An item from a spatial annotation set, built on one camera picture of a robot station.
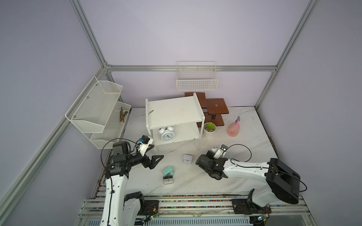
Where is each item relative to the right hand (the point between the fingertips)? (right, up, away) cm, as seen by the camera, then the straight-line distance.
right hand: (215, 156), depth 87 cm
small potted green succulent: (-2, +17, +9) cm, 20 cm away
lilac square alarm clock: (-17, -2, +1) cm, 17 cm away
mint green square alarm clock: (-29, -7, -5) cm, 31 cm away
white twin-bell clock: (-1, +6, -5) cm, 8 cm away
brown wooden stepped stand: (+2, +31, +13) cm, 34 cm away
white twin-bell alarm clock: (-29, +15, -9) cm, 34 cm away
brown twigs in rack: (-64, +27, +11) cm, 70 cm away
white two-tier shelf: (-19, +26, -14) cm, 35 cm away
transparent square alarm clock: (-29, -12, -7) cm, 32 cm away
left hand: (-34, +5, -14) cm, 37 cm away
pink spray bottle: (+15, +18, +10) cm, 25 cm away
